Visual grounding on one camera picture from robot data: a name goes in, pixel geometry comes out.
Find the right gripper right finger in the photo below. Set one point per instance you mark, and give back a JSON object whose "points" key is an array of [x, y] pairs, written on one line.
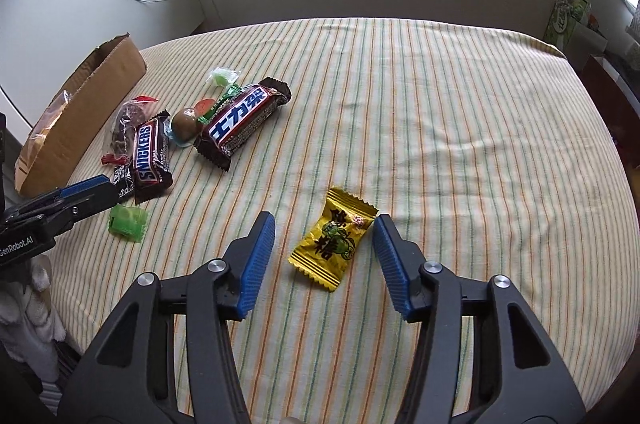
{"points": [[518, 375]]}

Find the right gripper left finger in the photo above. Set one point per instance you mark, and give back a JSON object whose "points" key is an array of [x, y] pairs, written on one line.
{"points": [[127, 373]]}

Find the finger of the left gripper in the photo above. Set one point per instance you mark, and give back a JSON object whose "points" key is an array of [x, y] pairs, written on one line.
{"points": [[66, 212], [97, 187]]}

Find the small black white candy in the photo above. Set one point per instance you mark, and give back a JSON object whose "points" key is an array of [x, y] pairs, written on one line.
{"points": [[123, 182]]}

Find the green candy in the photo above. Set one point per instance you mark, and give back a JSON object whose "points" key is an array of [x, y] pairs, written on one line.
{"points": [[128, 222]]}

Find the brown Snickers bar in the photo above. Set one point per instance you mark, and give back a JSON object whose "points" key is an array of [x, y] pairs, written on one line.
{"points": [[150, 161]]}

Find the clear bag red dates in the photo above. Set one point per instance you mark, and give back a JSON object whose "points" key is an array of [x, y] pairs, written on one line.
{"points": [[119, 138]]}

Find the brown round chocolate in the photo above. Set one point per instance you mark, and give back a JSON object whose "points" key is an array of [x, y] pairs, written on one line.
{"points": [[183, 127]]}

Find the large Snickers bar Chinese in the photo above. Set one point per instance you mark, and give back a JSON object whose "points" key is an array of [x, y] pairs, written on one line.
{"points": [[236, 116]]}

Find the light green jelly cup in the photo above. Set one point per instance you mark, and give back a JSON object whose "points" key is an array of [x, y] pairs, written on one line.
{"points": [[221, 77]]}

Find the yellow candy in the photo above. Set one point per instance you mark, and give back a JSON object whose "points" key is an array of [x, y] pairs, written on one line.
{"points": [[328, 248]]}

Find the bagged sliced toast bread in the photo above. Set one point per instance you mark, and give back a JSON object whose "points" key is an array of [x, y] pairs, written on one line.
{"points": [[43, 126]]}

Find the brown cardboard box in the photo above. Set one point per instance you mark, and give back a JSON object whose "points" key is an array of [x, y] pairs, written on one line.
{"points": [[98, 85]]}

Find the white cabinet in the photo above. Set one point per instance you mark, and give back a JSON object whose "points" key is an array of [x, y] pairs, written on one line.
{"points": [[75, 3]]}

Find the striped table cloth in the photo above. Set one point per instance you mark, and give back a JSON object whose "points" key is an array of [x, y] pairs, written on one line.
{"points": [[481, 144]]}

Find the green paper bag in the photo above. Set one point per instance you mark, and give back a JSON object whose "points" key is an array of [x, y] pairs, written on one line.
{"points": [[572, 25]]}

